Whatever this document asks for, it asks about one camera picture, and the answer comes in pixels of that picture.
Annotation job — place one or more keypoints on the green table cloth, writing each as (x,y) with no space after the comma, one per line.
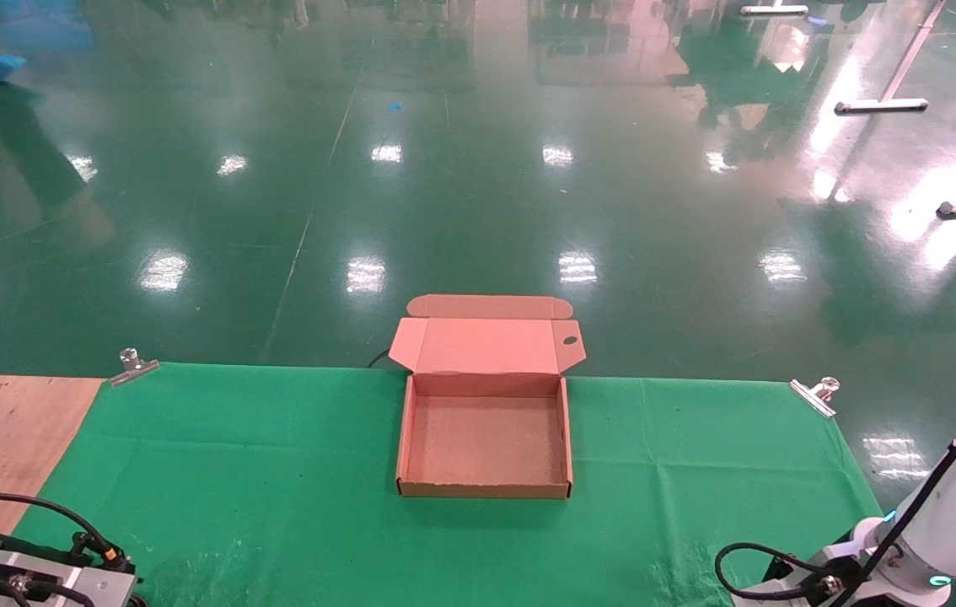
(276,506)

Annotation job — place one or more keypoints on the silver binder clip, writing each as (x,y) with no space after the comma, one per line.
(815,394)
(134,368)

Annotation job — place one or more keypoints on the white metal floor bar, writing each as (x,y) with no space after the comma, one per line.
(773,10)

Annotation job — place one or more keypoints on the open brown cardboard box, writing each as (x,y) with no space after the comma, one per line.
(486,438)

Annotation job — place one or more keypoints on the white metal table leg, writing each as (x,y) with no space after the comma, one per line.
(899,76)

